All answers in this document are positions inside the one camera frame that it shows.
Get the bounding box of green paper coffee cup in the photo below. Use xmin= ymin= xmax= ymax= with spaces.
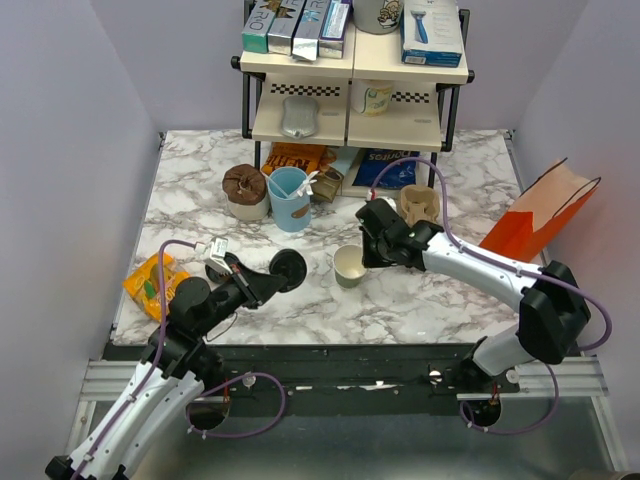
xmin=333 ymin=245 xmax=367 ymax=289

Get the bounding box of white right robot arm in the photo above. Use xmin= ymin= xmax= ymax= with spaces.
xmin=356 ymin=199 xmax=591 ymax=392

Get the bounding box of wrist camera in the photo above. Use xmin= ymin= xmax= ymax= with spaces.
xmin=194 ymin=237 xmax=231 ymax=275
xmin=366 ymin=189 xmax=398 ymax=212

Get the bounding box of teal toothpaste box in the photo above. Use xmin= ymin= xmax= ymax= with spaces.
xmin=242 ymin=0 xmax=281 ymax=54

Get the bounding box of orange paper gift bag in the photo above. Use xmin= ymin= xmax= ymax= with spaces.
xmin=480 ymin=159 xmax=601 ymax=263

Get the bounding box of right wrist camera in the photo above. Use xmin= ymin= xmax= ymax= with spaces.
xmin=366 ymin=189 xmax=398 ymax=212

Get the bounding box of grey cartoon mug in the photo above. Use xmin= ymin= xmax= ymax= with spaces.
xmin=352 ymin=0 xmax=404 ymax=35

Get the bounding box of orange snack bag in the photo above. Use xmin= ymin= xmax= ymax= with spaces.
xmin=261 ymin=142 xmax=337 ymax=175

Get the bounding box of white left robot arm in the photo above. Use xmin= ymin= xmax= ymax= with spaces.
xmin=45 ymin=249 xmax=307 ymax=479

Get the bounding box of cream two-tier shelf rack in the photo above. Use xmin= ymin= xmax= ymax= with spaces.
xmin=230 ymin=0 xmax=475 ymax=200

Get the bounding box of purple white toothpaste box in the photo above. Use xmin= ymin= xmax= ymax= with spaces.
xmin=318 ymin=0 xmax=352 ymax=59

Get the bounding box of brown cardboard cup carrier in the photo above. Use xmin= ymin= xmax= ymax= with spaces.
xmin=396 ymin=185 xmax=440 ymax=227

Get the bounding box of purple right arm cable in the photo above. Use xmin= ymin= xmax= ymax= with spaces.
xmin=369 ymin=157 xmax=613 ymax=435

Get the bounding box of black plastic cup lid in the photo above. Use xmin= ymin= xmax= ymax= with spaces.
xmin=269 ymin=249 xmax=307 ymax=293

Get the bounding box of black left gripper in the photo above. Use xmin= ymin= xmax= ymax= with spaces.
xmin=197 ymin=260 xmax=288 ymax=338

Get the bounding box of brown and white pouch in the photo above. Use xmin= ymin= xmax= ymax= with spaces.
xmin=222 ymin=164 xmax=270 ymax=222

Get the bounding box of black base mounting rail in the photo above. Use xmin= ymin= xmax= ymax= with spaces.
xmin=159 ymin=342 xmax=551 ymax=419

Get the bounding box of white printed paper cup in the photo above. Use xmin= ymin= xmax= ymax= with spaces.
xmin=350 ymin=79 xmax=394 ymax=117

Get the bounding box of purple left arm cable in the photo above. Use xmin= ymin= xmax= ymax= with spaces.
xmin=69 ymin=239 xmax=288 ymax=480

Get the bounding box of blue Doritos chip bag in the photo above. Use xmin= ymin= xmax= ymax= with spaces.
xmin=352 ymin=147 xmax=420 ymax=191

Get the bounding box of light blue cup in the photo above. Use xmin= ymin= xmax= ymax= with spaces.
xmin=267 ymin=167 xmax=311 ymax=233

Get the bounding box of orange snack packet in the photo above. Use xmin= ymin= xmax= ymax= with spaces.
xmin=123 ymin=253 xmax=190 ymax=322

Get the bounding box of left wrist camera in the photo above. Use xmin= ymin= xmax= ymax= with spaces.
xmin=194 ymin=237 xmax=231 ymax=275

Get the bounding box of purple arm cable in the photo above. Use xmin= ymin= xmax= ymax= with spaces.
xmin=369 ymin=157 xmax=613 ymax=435
xmin=69 ymin=239 xmax=288 ymax=480

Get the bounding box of blue razor package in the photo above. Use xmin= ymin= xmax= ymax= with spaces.
xmin=401 ymin=0 xmax=464 ymax=68

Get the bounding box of olive brown small package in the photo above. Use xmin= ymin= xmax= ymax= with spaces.
xmin=311 ymin=168 xmax=344 ymax=203

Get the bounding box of silver blue toothpaste box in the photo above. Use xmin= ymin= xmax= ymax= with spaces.
xmin=292 ymin=0 xmax=330 ymax=62

